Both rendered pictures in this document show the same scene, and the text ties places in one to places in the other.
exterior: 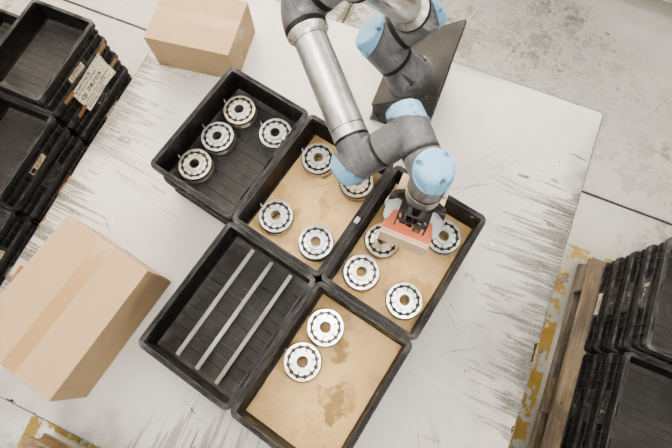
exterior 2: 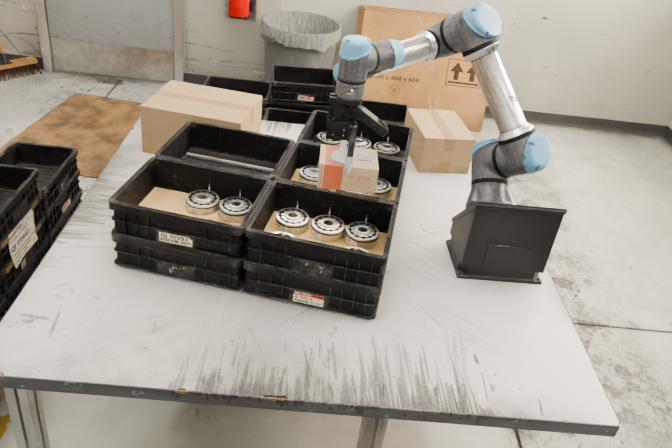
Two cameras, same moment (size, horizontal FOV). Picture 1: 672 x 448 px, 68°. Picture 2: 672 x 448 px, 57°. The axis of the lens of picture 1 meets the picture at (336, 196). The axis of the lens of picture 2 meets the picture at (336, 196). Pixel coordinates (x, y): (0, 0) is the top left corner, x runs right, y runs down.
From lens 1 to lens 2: 1.62 m
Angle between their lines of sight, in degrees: 52
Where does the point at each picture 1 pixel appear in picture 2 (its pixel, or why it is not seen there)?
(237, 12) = (463, 137)
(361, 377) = not seen: hidden behind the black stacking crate
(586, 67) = not seen: outside the picture
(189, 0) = (452, 119)
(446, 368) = (229, 327)
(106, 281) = (225, 112)
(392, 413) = (172, 296)
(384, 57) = (478, 162)
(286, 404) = (165, 203)
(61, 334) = (184, 103)
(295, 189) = not seen: hidden behind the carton
